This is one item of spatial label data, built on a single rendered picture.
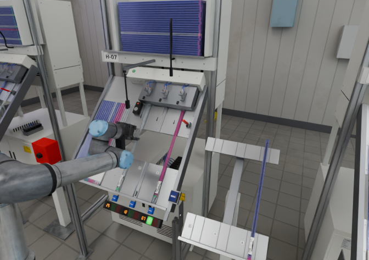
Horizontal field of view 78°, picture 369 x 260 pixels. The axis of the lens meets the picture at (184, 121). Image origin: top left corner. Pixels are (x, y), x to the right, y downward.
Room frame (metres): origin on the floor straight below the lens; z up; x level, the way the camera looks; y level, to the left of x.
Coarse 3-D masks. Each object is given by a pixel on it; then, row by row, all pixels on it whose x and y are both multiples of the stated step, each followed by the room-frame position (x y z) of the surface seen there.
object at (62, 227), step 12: (36, 144) 1.38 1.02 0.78; (48, 144) 1.38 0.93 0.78; (36, 156) 1.36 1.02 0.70; (48, 156) 1.35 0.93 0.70; (60, 156) 1.43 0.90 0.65; (60, 192) 1.41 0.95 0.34; (60, 204) 1.39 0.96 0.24; (60, 216) 1.39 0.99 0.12; (48, 228) 1.36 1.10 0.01; (60, 228) 1.36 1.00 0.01; (72, 228) 1.37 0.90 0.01
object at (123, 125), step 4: (120, 124) 1.03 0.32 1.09; (124, 124) 1.05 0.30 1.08; (128, 124) 1.08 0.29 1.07; (124, 128) 1.05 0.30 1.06; (128, 128) 1.07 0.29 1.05; (132, 128) 1.10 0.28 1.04; (124, 132) 1.05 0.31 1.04; (128, 132) 1.06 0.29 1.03; (132, 132) 1.10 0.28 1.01; (120, 136) 1.00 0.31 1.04; (128, 136) 1.06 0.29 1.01; (132, 136) 1.08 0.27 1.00
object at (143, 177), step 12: (120, 168) 1.07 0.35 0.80; (132, 168) 1.05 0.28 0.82; (144, 168) 1.04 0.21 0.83; (156, 168) 1.02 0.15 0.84; (168, 168) 1.01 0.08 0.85; (108, 180) 1.03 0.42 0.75; (132, 180) 1.00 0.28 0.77; (144, 180) 0.99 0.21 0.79; (156, 180) 0.97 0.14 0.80; (168, 180) 0.96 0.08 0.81; (132, 192) 0.96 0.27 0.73; (144, 192) 0.94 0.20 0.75; (168, 192) 0.91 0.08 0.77
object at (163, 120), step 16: (112, 80) 1.55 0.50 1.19; (128, 80) 1.51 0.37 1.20; (112, 96) 1.45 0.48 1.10; (128, 96) 1.41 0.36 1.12; (144, 112) 1.30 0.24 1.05; (160, 112) 1.27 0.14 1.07; (176, 112) 1.24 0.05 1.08; (192, 112) 1.21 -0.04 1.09; (144, 128) 1.22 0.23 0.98; (160, 128) 1.19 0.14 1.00
